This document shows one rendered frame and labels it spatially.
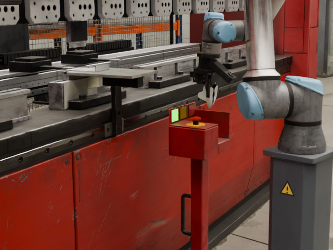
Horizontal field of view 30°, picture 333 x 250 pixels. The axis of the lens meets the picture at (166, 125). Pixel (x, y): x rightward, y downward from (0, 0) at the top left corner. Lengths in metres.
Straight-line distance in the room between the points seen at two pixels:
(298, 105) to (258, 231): 1.64
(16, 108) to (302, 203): 0.93
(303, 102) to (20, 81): 1.05
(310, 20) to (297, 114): 2.26
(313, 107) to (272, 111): 0.13
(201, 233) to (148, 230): 0.22
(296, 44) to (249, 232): 1.35
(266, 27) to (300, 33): 2.24
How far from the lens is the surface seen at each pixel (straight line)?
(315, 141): 1.96
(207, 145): 2.31
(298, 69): 4.17
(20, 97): 2.00
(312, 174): 1.95
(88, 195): 2.14
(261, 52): 1.90
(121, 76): 2.07
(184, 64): 2.96
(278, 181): 2.00
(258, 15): 1.91
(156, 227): 2.62
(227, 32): 2.23
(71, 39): 2.22
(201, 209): 2.45
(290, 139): 1.96
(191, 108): 2.47
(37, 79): 2.45
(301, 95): 1.93
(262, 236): 3.41
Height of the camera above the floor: 1.25
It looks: 12 degrees down
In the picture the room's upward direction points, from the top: 1 degrees counter-clockwise
